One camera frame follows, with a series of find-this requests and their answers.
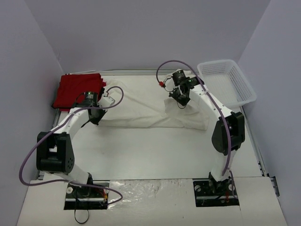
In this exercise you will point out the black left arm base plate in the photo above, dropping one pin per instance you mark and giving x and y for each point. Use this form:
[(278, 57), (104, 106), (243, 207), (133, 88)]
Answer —
[(85, 198)]

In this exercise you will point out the white t-shirt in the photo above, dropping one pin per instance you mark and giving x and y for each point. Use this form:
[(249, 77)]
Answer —
[(144, 105)]

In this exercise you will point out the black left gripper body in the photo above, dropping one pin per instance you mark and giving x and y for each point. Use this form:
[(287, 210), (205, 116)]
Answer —
[(97, 115)]

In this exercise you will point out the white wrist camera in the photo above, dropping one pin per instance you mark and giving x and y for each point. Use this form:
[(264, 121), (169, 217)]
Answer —
[(106, 102), (166, 82)]

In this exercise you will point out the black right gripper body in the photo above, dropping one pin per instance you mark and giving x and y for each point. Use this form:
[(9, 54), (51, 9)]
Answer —
[(179, 97)]

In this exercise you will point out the white foam board front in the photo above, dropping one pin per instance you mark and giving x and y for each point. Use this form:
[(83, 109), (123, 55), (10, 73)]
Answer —
[(155, 203)]

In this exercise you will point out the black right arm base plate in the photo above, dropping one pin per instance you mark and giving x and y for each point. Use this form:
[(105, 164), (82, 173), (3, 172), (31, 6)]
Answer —
[(224, 196)]

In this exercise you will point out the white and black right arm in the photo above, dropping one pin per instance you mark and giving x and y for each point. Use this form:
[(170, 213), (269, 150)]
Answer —
[(229, 130)]

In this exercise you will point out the white plastic basket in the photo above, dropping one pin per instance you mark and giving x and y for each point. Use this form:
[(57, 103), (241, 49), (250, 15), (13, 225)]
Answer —
[(227, 82)]

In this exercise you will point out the dark red folded t-shirt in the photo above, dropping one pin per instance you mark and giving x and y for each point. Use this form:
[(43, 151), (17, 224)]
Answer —
[(90, 82)]

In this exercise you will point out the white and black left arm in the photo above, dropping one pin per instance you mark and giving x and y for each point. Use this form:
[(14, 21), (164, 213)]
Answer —
[(55, 153)]

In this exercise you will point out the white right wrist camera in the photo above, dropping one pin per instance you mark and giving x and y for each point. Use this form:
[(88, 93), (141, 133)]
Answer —
[(166, 82)]

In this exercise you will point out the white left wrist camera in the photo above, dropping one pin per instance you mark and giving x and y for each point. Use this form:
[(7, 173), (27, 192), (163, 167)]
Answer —
[(106, 102)]

